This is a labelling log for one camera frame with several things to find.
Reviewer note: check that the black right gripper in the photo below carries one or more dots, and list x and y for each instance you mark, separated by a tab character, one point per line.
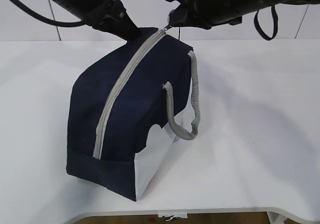
203	14

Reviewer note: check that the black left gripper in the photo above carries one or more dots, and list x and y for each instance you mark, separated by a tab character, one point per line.
109	16

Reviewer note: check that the navy blue lunch bag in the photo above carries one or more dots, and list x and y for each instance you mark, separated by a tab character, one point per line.
128	108

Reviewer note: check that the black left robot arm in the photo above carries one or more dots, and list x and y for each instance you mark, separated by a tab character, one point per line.
75	7

